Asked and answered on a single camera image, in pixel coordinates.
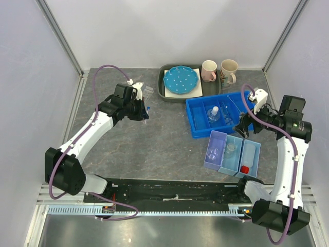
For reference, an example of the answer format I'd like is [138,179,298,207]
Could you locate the small glass stopper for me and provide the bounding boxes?
[224,143,236,158]

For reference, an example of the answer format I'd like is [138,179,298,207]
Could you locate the white red-capped wash bottle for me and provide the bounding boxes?
[240,144,256,174]

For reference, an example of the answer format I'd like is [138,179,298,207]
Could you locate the round glass flask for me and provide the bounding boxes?
[207,106,220,123]

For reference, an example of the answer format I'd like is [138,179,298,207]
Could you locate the clear glass beaker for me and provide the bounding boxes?
[207,148,222,162]

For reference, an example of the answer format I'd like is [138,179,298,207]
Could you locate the blue safety goggles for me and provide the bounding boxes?
[221,101,239,126]

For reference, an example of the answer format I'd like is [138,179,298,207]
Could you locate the brown test tube brush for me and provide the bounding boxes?
[226,95,244,115]

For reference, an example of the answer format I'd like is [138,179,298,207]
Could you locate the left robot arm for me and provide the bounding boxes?
[45,82,149,202]

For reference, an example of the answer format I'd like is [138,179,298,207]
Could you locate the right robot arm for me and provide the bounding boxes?
[234,93,312,236]

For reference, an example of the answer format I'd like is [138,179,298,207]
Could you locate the clear test tube rack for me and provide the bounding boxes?
[142,85,154,103]

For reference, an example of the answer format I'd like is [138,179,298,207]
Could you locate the light blue box right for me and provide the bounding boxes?
[235,139,261,178]

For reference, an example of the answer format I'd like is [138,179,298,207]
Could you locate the light blue box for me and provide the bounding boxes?
[218,135,243,176]
[235,139,261,178]

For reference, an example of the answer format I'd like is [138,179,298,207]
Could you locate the blue divided bin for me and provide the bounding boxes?
[186,92,247,138]

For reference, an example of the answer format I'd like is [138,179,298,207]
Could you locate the light blue box middle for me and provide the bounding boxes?
[218,135,243,176]

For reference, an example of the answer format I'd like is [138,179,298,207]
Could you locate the purple plastic box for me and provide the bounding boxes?
[204,130,227,171]

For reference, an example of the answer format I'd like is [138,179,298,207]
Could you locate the cream floral mug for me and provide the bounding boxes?
[220,59,239,86]

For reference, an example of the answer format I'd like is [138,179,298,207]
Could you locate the blue polka dot plate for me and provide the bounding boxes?
[163,65,198,94]

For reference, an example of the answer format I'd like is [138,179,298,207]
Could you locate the white square plate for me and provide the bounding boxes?
[164,68,203,99]

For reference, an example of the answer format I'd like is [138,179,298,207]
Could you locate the pink mug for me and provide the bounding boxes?
[201,60,217,82]

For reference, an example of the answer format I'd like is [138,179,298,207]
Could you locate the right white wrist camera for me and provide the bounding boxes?
[248,88,268,115]

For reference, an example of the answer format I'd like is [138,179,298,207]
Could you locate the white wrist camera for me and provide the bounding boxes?
[127,79,145,100]
[248,88,268,115]

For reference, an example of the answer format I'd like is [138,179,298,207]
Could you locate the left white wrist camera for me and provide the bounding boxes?
[127,79,145,100]

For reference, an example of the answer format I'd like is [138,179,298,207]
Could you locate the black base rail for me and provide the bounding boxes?
[84,176,268,212]

